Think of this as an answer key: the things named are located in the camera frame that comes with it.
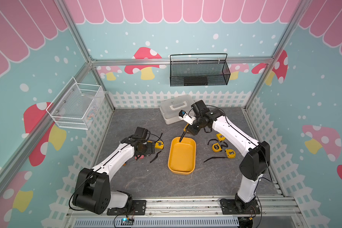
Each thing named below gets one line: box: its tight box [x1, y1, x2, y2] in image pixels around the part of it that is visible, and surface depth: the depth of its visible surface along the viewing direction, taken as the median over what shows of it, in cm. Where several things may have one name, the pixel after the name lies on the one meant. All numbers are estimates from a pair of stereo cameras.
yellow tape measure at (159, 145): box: [154, 140, 164, 150], surface depth 99 cm
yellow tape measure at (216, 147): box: [211, 142, 223, 153], surface depth 96 cm
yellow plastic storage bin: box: [167, 136, 197, 175], surface depth 94 cm
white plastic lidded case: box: [159, 94, 194, 125], surface depth 108 cm
